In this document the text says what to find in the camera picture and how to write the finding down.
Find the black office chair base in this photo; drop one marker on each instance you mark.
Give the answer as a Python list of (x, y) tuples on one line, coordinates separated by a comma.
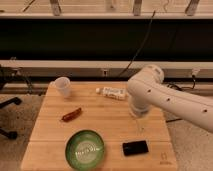
[(12, 135)]

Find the red chili pepper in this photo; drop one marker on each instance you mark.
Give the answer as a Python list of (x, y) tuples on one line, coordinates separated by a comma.
[(72, 115)]

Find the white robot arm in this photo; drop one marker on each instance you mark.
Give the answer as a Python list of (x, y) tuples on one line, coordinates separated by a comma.
[(145, 88)]

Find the white wall outlet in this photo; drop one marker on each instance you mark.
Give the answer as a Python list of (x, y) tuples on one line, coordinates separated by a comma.
[(105, 72)]

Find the green ceramic bowl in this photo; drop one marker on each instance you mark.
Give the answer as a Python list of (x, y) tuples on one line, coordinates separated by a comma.
[(85, 150)]

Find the black rectangular phone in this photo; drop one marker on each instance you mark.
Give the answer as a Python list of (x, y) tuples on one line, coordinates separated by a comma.
[(135, 148)]

